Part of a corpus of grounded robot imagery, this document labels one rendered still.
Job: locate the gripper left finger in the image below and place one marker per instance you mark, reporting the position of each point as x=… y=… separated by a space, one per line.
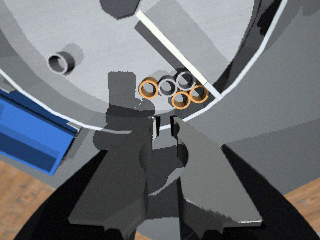
x=109 y=191

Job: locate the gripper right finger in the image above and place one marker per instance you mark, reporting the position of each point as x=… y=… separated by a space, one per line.
x=219 y=191

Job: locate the blue crate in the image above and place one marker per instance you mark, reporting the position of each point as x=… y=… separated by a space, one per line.
x=25 y=133

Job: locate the grey metal ring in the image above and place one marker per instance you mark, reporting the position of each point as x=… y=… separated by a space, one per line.
x=167 y=93
x=54 y=66
x=188 y=86

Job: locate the bronze bushing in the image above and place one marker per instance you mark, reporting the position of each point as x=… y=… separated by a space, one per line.
x=148 y=95
x=202 y=97
x=181 y=105

